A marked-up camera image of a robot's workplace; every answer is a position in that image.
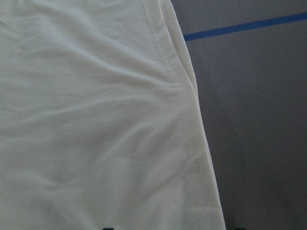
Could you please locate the cream long-sleeve graphic shirt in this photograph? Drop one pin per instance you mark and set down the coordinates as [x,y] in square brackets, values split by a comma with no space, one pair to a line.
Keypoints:
[100,122]

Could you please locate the blue tape line crossing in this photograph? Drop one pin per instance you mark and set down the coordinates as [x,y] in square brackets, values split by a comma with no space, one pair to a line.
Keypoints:
[245,26]

